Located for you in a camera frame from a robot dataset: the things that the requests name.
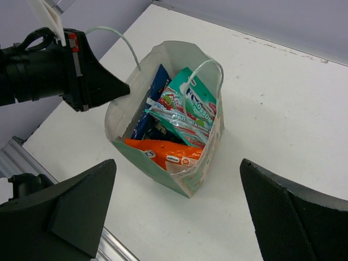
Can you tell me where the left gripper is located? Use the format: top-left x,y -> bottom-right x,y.
61,28 -> 130,111

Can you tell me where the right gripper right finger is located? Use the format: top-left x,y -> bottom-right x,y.
240,159 -> 347,260

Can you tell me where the teal candy packet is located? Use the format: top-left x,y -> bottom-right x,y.
146,67 -> 216,148

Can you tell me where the blue Burts crisps bag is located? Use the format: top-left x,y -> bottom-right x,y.
131,64 -> 171,140

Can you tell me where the green paper bag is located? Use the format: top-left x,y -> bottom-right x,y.
85,26 -> 226,198

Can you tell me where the orange snack packet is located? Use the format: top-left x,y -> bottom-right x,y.
125,138 -> 203,173

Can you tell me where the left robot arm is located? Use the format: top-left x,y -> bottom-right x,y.
1,27 -> 131,111

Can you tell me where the aluminium rail frame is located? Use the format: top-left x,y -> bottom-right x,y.
0,135 -> 142,261

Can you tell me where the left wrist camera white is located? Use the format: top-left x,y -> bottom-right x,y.
27,0 -> 75,47

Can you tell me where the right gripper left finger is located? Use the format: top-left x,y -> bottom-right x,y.
0,159 -> 117,261

